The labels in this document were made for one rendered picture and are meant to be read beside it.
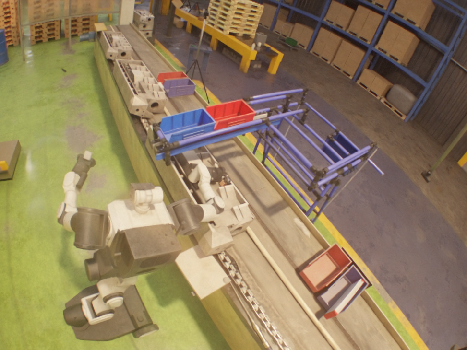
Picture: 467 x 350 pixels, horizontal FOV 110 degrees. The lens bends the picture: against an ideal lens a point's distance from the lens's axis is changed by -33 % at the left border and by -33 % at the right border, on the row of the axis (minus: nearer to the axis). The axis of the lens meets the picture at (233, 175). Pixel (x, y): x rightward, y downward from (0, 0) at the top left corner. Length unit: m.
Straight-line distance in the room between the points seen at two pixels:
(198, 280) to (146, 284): 0.90
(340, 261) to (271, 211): 0.65
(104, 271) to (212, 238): 0.60
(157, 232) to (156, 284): 1.34
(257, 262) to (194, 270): 0.42
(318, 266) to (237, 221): 0.70
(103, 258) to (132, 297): 0.86
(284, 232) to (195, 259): 0.71
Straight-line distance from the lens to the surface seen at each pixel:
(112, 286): 1.49
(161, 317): 2.18
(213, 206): 1.26
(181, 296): 2.22
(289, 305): 1.61
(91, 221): 0.91
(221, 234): 1.38
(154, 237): 0.93
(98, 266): 1.24
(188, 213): 1.07
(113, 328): 2.03
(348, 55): 10.68
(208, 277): 1.45
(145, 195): 0.91
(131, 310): 2.01
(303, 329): 1.62
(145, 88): 2.62
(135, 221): 0.95
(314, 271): 1.79
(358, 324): 1.89
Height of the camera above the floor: 2.15
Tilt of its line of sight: 44 degrees down
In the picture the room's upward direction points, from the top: 20 degrees clockwise
